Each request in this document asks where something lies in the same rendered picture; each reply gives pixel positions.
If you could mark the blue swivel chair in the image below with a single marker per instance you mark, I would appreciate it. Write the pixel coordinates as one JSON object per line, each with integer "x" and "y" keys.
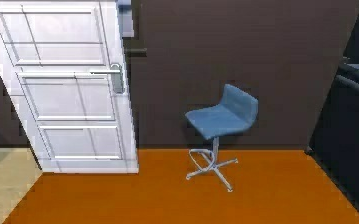
{"x": 225, "y": 115}

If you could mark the white panelled room door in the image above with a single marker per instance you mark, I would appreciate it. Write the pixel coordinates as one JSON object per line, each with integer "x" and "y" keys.
{"x": 70, "y": 100}

